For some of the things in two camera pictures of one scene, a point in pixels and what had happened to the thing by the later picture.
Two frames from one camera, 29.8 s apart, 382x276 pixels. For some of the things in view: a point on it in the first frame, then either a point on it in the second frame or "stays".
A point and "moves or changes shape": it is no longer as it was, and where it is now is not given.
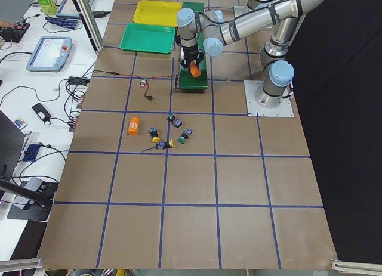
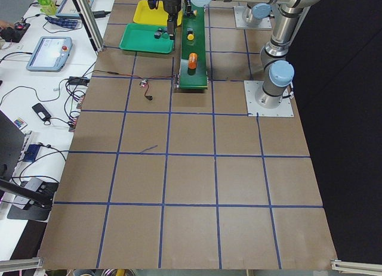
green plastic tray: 147,37 stays
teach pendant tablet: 51,54 stays
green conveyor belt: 186,80 stays
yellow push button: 153,132 moves or changes shape
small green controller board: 144,81 stays
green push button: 175,121 to 157,35
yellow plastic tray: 157,12 stays
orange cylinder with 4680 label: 133,126 moves or changes shape
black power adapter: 79,80 stays
